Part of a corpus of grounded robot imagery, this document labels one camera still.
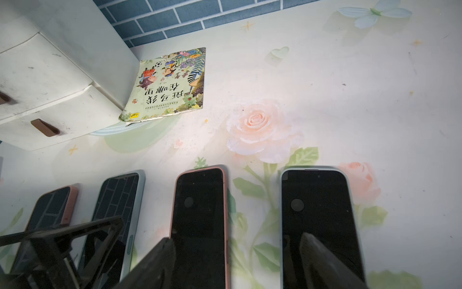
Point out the phone pink case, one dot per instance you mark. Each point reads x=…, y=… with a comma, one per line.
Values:
x=199, y=230
x=53, y=209

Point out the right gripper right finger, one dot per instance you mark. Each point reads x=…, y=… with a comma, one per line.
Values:
x=322, y=269

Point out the white three-drawer cabinet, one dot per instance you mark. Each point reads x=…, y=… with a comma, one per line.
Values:
x=65, y=72

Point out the phone green case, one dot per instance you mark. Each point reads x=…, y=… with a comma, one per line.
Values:
x=317, y=200
x=119, y=196

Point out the green picture book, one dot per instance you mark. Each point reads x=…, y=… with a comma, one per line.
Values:
x=166, y=86

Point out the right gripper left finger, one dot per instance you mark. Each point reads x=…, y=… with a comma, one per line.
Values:
x=155, y=270

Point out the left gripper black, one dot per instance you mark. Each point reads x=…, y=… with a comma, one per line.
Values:
x=53, y=267

